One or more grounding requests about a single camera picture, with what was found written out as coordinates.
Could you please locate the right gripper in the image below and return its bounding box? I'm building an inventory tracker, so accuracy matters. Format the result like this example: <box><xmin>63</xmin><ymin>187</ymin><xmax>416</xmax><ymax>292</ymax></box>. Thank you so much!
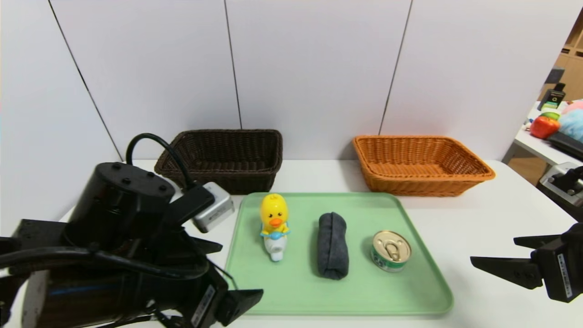
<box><xmin>470</xmin><ymin>222</ymin><xmax>583</xmax><ymax>303</ymax></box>

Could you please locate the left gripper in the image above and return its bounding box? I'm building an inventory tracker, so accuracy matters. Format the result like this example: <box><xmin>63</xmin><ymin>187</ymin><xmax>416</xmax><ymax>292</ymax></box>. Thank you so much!
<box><xmin>140</xmin><ymin>258</ymin><xmax>264</xmax><ymax>328</ymax></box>

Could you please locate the yellow duck toy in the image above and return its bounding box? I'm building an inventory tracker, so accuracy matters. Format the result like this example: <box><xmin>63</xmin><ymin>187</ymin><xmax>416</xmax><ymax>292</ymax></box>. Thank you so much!
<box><xmin>260</xmin><ymin>193</ymin><xmax>291</xmax><ymax>262</ymax></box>

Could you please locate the dark grey towel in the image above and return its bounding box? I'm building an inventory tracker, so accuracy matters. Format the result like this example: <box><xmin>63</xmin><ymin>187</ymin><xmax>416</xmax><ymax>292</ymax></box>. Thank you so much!
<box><xmin>317</xmin><ymin>212</ymin><xmax>349</xmax><ymax>280</ymax></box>

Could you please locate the gold-lid can green label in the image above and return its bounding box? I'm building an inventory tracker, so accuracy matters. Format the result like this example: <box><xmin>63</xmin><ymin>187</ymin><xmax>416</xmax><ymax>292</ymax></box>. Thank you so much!
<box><xmin>371</xmin><ymin>230</ymin><xmax>412</xmax><ymax>273</ymax></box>

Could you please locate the orange wicker basket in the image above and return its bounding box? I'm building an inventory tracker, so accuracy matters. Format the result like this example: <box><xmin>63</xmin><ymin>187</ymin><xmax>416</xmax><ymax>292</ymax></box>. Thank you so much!
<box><xmin>353</xmin><ymin>135</ymin><xmax>496</xmax><ymax>197</ymax></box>

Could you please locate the dark brown wicker basket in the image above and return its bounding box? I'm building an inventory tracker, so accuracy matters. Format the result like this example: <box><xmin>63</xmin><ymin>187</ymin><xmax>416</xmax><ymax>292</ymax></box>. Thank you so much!
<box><xmin>154</xmin><ymin>129</ymin><xmax>283</xmax><ymax>195</ymax></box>

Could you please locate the white side table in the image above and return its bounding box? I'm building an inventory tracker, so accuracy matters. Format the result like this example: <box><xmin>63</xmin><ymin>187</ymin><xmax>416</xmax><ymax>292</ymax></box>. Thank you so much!
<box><xmin>501</xmin><ymin>101</ymin><xmax>583</xmax><ymax>179</ymax></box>

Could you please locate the flat black pad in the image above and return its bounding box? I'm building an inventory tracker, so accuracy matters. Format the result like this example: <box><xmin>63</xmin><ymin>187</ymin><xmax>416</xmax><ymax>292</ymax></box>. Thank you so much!
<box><xmin>547</xmin><ymin>131</ymin><xmax>583</xmax><ymax>161</ymax></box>

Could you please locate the light green plastic tray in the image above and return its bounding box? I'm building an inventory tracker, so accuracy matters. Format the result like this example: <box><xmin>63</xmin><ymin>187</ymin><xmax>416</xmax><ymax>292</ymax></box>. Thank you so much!
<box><xmin>225</xmin><ymin>192</ymin><xmax>454</xmax><ymax>316</ymax></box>

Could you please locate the red apple toy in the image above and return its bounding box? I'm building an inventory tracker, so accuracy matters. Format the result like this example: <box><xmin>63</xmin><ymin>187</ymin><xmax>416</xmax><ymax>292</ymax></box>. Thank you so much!
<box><xmin>530</xmin><ymin>115</ymin><xmax>561</xmax><ymax>139</ymax></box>

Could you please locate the blue fluffy toy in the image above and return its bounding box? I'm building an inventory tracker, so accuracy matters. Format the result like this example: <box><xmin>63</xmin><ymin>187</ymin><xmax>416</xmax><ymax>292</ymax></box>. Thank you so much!
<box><xmin>558</xmin><ymin>109</ymin><xmax>583</xmax><ymax>143</ymax></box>

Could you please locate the black bottle with label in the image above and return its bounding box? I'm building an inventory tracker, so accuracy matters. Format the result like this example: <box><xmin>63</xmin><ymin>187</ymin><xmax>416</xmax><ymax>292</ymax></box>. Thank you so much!
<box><xmin>537</xmin><ymin>83</ymin><xmax>566</xmax><ymax>111</ymax></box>

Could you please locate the wooden shelf unit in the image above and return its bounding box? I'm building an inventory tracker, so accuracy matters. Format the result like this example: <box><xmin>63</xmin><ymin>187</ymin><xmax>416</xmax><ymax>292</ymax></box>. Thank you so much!
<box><xmin>540</xmin><ymin>7</ymin><xmax>583</xmax><ymax>103</ymax></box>

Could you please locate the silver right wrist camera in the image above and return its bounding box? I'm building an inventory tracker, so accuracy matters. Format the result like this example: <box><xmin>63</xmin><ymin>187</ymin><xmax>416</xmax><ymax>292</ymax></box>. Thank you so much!
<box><xmin>542</xmin><ymin>162</ymin><xmax>583</xmax><ymax>205</ymax></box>

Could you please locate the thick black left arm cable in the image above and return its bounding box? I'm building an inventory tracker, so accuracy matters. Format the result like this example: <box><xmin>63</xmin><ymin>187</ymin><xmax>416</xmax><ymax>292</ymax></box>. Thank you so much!
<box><xmin>0</xmin><ymin>246</ymin><xmax>211</xmax><ymax>280</ymax></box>

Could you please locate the black left camera cable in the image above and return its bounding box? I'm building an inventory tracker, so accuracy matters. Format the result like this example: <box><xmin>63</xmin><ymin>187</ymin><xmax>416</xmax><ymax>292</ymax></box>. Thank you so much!
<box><xmin>126</xmin><ymin>133</ymin><xmax>197</xmax><ymax>192</ymax></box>

